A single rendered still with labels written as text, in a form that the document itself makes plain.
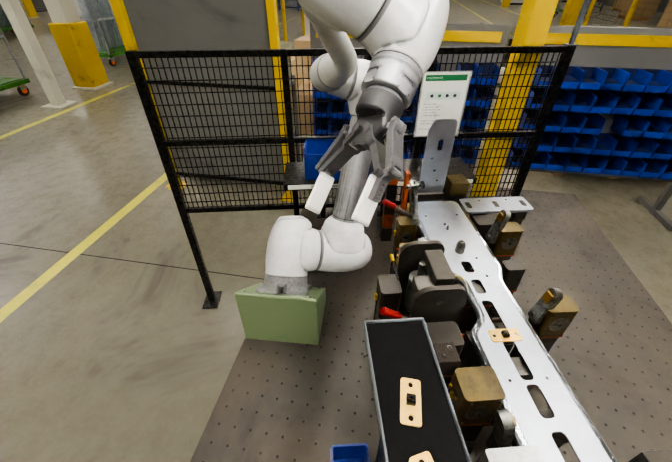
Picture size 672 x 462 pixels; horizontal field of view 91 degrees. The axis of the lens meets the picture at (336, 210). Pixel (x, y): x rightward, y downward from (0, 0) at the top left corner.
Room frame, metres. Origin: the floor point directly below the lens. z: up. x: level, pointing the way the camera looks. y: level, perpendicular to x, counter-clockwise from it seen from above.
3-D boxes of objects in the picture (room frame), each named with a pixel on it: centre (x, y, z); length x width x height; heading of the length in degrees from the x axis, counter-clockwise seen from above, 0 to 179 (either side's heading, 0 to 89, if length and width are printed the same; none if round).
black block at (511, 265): (0.82, -0.63, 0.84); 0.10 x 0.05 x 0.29; 94
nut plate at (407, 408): (0.30, -0.14, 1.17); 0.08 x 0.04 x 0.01; 170
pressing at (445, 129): (1.27, -0.43, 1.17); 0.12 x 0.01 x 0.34; 94
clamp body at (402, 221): (1.00, -0.25, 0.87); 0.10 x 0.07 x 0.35; 94
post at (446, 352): (0.43, -0.26, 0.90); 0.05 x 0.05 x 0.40; 4
